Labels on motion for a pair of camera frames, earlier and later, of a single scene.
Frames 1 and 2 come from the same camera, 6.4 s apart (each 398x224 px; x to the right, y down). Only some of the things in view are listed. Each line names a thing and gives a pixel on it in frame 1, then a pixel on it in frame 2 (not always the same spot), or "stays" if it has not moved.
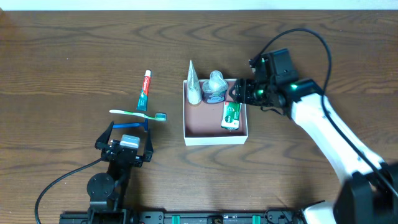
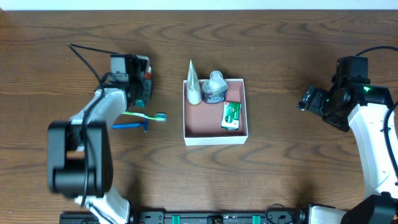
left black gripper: (116, 150) -> (143, 88)
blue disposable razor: (143, 125) stays
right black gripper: (246, 92) -> (313, 102)
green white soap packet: (231, 116) stays
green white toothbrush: (157, 116) stays
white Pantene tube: (194, 89) stays
